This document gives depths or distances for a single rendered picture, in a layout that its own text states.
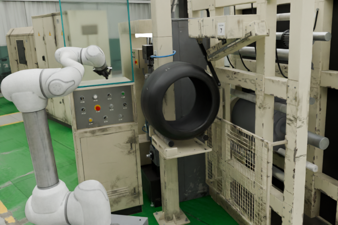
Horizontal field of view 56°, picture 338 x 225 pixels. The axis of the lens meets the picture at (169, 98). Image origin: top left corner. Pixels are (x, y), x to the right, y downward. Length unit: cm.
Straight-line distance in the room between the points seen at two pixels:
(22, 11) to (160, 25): 898
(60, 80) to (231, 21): 116
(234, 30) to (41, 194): 144
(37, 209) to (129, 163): 145
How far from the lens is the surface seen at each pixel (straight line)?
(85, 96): 278
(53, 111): 659
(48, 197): 162
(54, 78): 139
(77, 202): 159
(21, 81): 147
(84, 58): 195
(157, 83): 220
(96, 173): 294
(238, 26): 212
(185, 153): 239
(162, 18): 255
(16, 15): 1120
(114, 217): 185
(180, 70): 222
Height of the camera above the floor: 173
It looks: 13 degrees down
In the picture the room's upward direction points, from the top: 3 degrees counter-clockwise
